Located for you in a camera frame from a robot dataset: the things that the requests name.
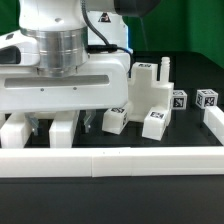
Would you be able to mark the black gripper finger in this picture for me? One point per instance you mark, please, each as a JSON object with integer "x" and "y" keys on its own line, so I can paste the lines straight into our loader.
{"x": 34, "y": 123}
{"x": 88, "y": 118}

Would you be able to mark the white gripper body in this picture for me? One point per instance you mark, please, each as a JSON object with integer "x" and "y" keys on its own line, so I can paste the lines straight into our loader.
{"x": 100, "y": 83}

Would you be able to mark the white chair back frame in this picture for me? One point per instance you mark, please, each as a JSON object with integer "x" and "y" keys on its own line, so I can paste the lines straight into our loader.
{"x": 60, "y": 128}

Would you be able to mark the small white tagged block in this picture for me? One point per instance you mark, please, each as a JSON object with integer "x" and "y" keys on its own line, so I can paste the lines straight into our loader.
{"x": 114, "y": 120}

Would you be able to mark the white chair seat part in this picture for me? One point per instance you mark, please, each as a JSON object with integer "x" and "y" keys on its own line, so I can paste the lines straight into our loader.
{"x": 149, "y": 87}

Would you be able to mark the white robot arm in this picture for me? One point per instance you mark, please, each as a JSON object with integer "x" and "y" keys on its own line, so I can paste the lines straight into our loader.
{"x": 55, "y": 68}

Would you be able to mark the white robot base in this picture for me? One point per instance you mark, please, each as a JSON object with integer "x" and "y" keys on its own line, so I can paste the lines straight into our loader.
{"x": 113, "y": 28}

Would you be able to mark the white obstacle fence bar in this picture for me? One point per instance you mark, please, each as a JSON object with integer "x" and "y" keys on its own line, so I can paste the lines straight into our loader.
{"x": 105, "y": 162}

